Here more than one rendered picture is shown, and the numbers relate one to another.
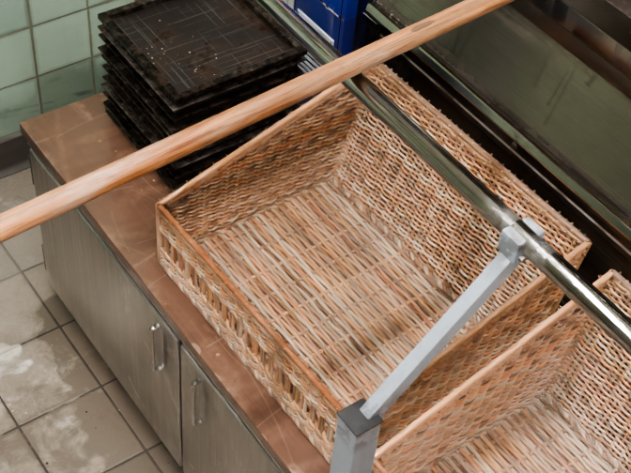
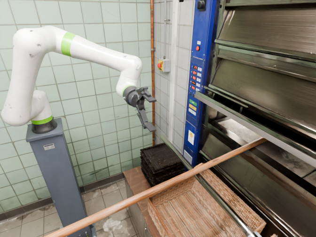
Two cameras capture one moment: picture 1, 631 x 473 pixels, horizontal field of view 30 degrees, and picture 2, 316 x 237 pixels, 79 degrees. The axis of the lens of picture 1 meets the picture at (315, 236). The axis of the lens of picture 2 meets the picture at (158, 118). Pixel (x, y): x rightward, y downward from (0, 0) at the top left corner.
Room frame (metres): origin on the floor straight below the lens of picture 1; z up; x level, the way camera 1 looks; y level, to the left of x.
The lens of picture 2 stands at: (0.54, 0.00, 1.86)
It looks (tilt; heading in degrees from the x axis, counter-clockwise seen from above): 29 degrees down; 13
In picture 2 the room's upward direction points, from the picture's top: straight up
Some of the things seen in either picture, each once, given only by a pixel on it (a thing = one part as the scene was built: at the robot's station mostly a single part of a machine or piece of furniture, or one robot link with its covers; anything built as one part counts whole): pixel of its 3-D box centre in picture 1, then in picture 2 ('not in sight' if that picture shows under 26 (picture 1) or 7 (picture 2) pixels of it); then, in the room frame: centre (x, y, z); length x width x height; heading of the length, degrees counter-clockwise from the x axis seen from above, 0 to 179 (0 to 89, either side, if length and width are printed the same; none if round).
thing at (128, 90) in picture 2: not in sight; (133, 96); (1.39, 0.32, 1.49); 0.12 x 0.06 x 0.09; 129
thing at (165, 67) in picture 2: not in sight; (164, 65); (2.20, 0.33, 1.46); 0.10 x 0.07 x 0.10; 40
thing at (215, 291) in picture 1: (361, 251); (198, 216); (1.35, -0.08, 0.72); 0.56 x 0.49 x 0.28; 41
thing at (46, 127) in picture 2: not in sight; (43, 120); (1.45, 1.00, 1.23); 0.26 x 0.15 x 0.06; 41
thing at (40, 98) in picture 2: not in sight; (36, 106); (1.40, 0.96, 1.36); 0.16 x 0.13 x 0.19; 9
